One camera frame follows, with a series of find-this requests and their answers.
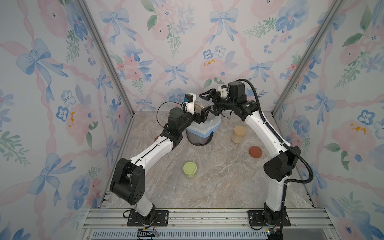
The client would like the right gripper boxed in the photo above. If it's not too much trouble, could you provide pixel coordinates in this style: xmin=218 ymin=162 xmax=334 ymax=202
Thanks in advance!
xmin=201 ymin=88 xmax=237 ymax=115

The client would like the red jar lid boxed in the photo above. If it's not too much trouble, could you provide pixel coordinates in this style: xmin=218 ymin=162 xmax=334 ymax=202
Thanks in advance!
xmin=249 ymin=146 xmax=263 ymax=159

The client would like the glass jar with rice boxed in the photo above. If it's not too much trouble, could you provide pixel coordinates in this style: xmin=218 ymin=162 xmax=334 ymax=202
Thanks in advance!
xmin=194 ymin=101 xmax=211 ymax=113

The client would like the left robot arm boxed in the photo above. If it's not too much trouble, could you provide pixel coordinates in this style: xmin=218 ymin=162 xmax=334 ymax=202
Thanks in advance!
xmin=110 ymin=104 xmax=212 ymax=222

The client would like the white trash bag liner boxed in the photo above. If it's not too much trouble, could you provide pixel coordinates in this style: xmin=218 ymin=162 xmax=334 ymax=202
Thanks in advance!
xmin=183 ymin=99 xmax=222 ymax=137

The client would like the black mesh trash bin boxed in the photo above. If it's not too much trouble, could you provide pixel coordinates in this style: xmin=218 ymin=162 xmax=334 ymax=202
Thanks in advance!
xmin=187 ymin=130 xmax=214 ymax=147

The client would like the tan lid jar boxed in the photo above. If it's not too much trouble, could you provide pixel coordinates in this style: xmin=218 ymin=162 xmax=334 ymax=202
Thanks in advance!
xmin=231 ymin=126 xmax=247 ymax=144

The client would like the green lid jar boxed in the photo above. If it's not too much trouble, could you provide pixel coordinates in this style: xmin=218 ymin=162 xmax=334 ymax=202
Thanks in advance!
xmin=183 ymin=162 xmax=198 ymax=179

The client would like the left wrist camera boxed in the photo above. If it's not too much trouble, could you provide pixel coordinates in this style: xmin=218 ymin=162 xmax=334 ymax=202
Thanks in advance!
xmin=184 ymin=94 xmax=197 ymax=115

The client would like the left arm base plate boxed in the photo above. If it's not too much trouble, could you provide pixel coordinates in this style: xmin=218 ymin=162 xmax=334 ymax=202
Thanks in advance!
xmin=125 ymin=210 xmax=169 ymax=227

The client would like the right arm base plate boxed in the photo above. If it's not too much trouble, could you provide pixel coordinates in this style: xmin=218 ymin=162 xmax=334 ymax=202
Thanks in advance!
xmin=247 ymin=210 xmax=291 ymax=227

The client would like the aluminium front rail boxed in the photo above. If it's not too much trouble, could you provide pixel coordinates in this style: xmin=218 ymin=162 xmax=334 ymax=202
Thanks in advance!
xmin=77 ymin=209 xmax=340 ymax=240

